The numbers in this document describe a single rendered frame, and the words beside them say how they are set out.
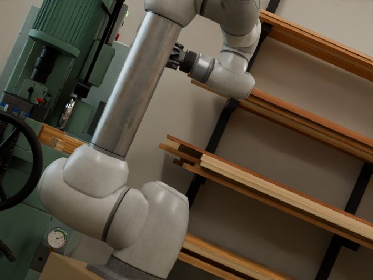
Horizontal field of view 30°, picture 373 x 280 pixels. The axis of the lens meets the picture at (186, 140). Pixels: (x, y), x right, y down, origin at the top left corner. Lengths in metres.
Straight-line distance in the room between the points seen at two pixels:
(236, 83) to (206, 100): 2.33
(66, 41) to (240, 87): 0.58
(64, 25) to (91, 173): 0.69
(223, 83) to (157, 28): 0.56
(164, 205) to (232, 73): 0.69
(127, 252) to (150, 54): 0.49
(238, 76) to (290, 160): 2.41
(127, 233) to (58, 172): 0.23
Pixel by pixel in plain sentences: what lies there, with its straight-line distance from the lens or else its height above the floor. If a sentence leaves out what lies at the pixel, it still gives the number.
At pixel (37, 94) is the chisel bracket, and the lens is 2.31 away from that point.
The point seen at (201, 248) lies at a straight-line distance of 4.13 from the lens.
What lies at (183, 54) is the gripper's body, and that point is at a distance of 2.31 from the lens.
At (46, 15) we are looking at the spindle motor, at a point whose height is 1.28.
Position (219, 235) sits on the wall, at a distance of 4.62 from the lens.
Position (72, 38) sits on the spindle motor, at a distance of 2.30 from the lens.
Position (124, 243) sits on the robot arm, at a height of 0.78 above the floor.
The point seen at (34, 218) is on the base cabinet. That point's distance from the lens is 2.21.
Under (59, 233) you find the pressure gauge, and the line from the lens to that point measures 2.15.
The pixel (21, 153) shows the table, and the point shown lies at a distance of 2.10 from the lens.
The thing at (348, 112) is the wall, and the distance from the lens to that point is 4.74.
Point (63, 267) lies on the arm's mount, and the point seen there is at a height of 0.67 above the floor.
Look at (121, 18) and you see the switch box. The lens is 2.65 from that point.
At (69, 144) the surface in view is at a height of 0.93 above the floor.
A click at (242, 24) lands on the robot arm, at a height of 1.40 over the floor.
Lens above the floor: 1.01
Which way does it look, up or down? 2 degrees up
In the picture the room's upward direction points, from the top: 23 degrees clockwise
